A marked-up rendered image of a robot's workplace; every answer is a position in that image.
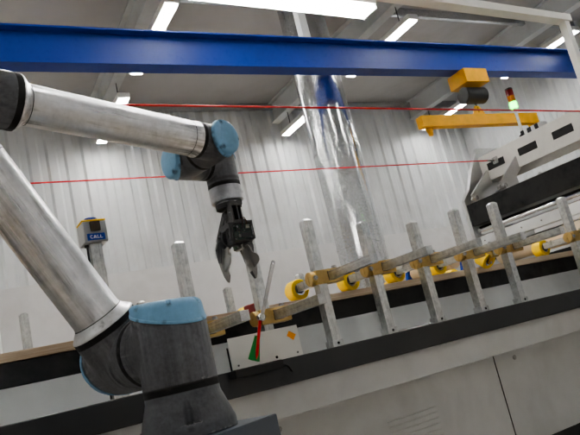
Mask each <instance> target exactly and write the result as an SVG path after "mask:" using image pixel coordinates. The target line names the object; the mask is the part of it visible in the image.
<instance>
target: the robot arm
mask: <svg viewBox="0 0 580 435"><path fill-rule="evenodd" d="M21 126H25V127H30V128H35V129H44V130H49V131H53V132H59V133H63V134H68V135H73V136H82V137H87V138H91V139H97V140H101V141H107V142H115V143H120V144H125V145H130V146H135V147H139V148H148V149H153V150H158V151H162V155H161V169H162V172H163V174H164V175H165V176H166V177H167V178H168V179H170V180H195V181H206V182H207V186H208V191H209V195H210V200H211V206H212V207H214V208H216V211H217V212H219V213H223V214H222V217H221V221H220V225H219V229H218V233H217V240H216V248H215V251H216V256H217V261H218V264H219V266H220V268H221V271H222V273H223V276H224V278H225V279H226V281H227V282H229V283H230V271H229V270H230V265H231V253H230V249H231V247H238V248H239V249H240V248H241V247H242V245H243V250H242V252H241V255H242V257H243V258H244V259H245V260H246V262H247V266H248V267H249V270H250V273H251V275H252V276H253V277H254V278H257V264H258V262H259V261H260V256H259V255H258V254H257V253H255V252H254V244H253V240H254V239H255V231H254V227H253V223H252V219H250V220H246V218H245V217H243V214H242V209H241V207H242V204H243V190H242V188H241V183H240V180H239V175H238V171H237V167H236V157H235V155H234V153H235V152H236V151H237V149H238V147H239V138H238V134H237V132H236V130H235V128H234V127H233V126H232V125H231V124H230V123H229V122H227V121H225V120H223V119H219V120H216V121H214V122H213V123H211V124H209V123H202V122H199V121H191V120H186V119H183V118H178V117H172V116H168V115H164V114H161V113H156V112H153V111H149V110H142V109H138V108H134V107H130V106H127V105H122V104H116V103H112V102H108V101H104V100H100V99H96V98H89V97H86V96H81V95H78V94H74V93H70V92H66V91H59V90H55V89H52V88H47V87H44V86H40V85H33V84H30V83H29V82H28V81H27V80H26V79H25V77H24V76H23V75H22V74H21V73H18V72H12V71H7V70H2V69H0V130H6V131H15V130H16V129H18V128H19V127H21ZM243 218H244V219H243ZM251 226H252V227H251ZM253 234H254V235H253ZM0 236H1V238H2V239H3V240H4V241H5V242H6V243H7V245H8V246H9V248H10V249H11V250H12V251H13V253H14V254H15V255H16V257H17V258H18V259H19V261H20V262H21V263H22V265H23V266H24V267H25V268H26V269H27V270H28V272H29V273H30V274H31V276H32V277H33V278H34V280H35V281H36V282H37V284H38V285H39V286H40V288H41V289H42V290H43V292H44V293H45V294H46V296H48V298H49V299H50V300H51V301H52V303H53V304H54V305H55V307H56V308H57V309H58V311H59V312H60V313H61V315H62V316H63V317H64V319H65V320H66V321H67V323H68V324H69V325H70V326H71V327H72V328H73V330H74V333H75V334H74V339H73V347H74V348H75V349H76V351H77V352H78V353H79V354H80V358H79V366H80V371H81V374H82V376H83V377H84V379H85V381H86V382H87V383H88V384H89V385H90V387H91V388H93V389H94V390H96V391H97V392H99V393H101V394H107V395H126V394H132V393H134V392H138V391H142V393H143V399H144V404H145V408H144V414H143V421H142V433H141V434H140V435H209V434H213V433H215V432H220V431H222V430H225V429H228V428H231V427H232V426H236V425H237V424H238V422H237V418H236V413H235V411H234V410H233V408H232V406H231V405H230V403H229V401H228V400H227V398H226V396H225V395H224V392H223V391H222V389H221V388H220V384H219V379H218V372H217V367H216V363H215V358H214V354H213V349H212V345H211V337H210V332H209V329H208V324H207V320H206V314H205V310H204V307H203V304H202V301H201V299H200V298H198V297H193V296H192V297H182V298H175V299H164V300H158V301H153V302H148V303H144V304H140V305H136V306H134V305H133V304H132V303H131V302H128V301H121V300H119V299H117V298H116V296H115V295H114V294H113V292H112V291H111V290H110V289H109V288H108V286H107V285H106V284H105V282H104V281H103V279H102V278H101V277H100V275H99V274H98V272H97V271H96V270H95V268H94V267H93V266H92V265H91V264H90V262H89V261H88V260H87V258H86V257H85V255H84V254H83V253H82V252H81V250H80V249H79V247H78V246H77V245H76V243H75V242H74V241H73V240H72V238H71V237H70V236H69V235H68V233H67V232H66V230H65V229H64V228H63V226H62V225H61V224H60V222H59V221H58V219H57V218H56V217H55V215H54V214H53V213H52V212H51V211H50V209H49V208H48V207H47V205H46V204H45V202H44V201H43V200H42V198H41V197H40V195H39V194H38V193H37V191H36V190H35V189H34V188H33V187H32V185H31V184H30V183H29V181H28V180H27V178H26V177H25V176H24V174H23V173H22V171H21V170H20V169H19V168H18V166H17V165H16V164H15V163H14V162H13V160H12V159H11V158H10V156H9V155H8V153H7V152H6V151H5V149H4V148H3V146H2V145H1V144H0Z"/></svg>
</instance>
